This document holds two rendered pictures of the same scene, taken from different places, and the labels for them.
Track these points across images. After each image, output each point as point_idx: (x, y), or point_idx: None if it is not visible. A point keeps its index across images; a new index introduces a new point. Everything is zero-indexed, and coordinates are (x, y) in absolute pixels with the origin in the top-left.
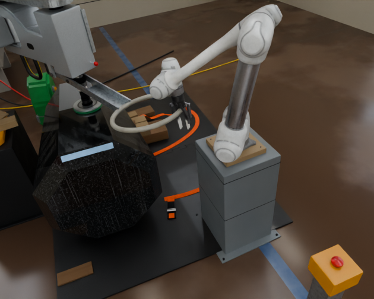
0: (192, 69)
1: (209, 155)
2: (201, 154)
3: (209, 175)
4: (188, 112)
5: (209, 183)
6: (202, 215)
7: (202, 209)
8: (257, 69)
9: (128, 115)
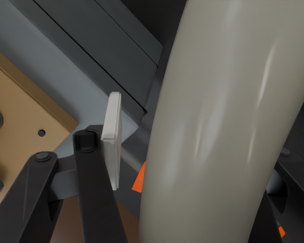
0: None
1: (17, 30)
2: (93, 62)
3: (64, 6)
4: (6, 223)
5: (76, 5)
6: (159, 44)
7: (157, 45)
8: None
9: None
